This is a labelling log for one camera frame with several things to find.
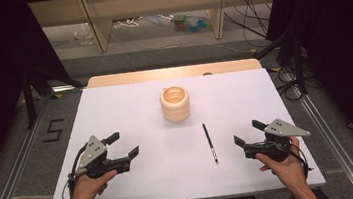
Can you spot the person's right hand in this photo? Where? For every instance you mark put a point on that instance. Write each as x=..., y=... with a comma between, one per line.
x=288, y=170

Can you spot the beige wooden shelf unit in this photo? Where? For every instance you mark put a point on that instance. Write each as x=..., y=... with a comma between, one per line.
x=153, y=1

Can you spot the black pen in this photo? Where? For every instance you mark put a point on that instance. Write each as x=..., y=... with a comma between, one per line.
x=210, y=144

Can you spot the cream ribbed pen holder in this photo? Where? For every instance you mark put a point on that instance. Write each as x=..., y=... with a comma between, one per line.
x=175, y=109

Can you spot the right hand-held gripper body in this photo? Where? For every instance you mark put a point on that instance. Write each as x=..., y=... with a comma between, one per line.
x=282, y=129

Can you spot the wooden table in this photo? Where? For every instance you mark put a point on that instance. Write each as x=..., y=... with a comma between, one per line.
x=161, y=74

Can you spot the colourful plastic toys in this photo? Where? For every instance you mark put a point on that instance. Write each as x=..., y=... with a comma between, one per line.
x=192, y=23

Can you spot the clear plastic bag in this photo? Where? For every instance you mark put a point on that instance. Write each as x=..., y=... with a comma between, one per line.
x=84, y=34

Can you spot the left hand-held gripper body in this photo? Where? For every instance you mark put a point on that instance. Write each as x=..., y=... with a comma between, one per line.
x=92, y=152

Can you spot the black metal stand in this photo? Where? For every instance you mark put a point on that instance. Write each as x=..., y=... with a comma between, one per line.
x=298, y=65
x=29, y=103

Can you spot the person's left hand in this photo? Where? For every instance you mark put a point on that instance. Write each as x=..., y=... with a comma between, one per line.
x=87, y=188

